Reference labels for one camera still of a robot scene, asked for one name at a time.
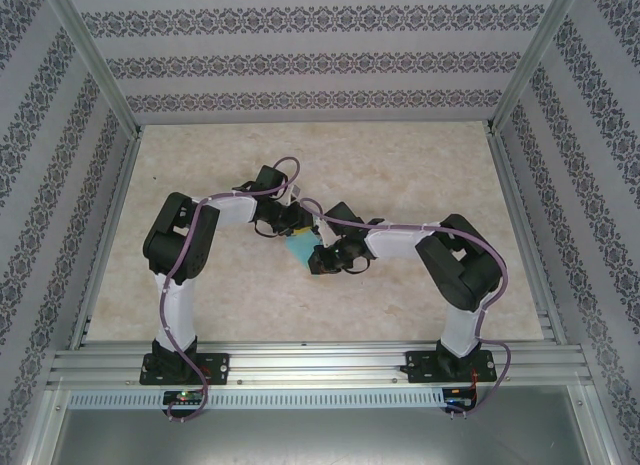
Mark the aluminium side rail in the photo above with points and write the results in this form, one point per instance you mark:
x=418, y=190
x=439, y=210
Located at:
x=511, y=185
x=109, y=235

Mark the turquoise cloth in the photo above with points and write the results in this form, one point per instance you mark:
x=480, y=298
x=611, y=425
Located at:
x=302, y=247

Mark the wide grooved aluminium rail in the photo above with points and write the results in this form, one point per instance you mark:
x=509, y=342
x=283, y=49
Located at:
x=320, y=367

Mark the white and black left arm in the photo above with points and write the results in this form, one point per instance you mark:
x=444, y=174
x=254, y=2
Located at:
x=175, y=240

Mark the small black controller board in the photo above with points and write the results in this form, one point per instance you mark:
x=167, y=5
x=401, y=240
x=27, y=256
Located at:
x=182, y=397
x=457, y=395

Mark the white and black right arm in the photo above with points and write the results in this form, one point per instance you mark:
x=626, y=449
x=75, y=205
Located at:
x=450, y=265

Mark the aluminium frame post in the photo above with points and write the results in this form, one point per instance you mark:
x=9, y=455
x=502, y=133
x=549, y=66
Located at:
x=95, y=65
x=535, y=60

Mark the left arm's black base plate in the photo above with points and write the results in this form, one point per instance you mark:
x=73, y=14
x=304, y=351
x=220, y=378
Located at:
x=220, y=367

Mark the right arm's black base plate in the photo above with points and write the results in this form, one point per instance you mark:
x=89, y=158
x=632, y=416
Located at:
x=417, y=367

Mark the grey sheet metal tray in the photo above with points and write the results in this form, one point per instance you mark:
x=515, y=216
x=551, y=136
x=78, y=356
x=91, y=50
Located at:
x=320, y=435

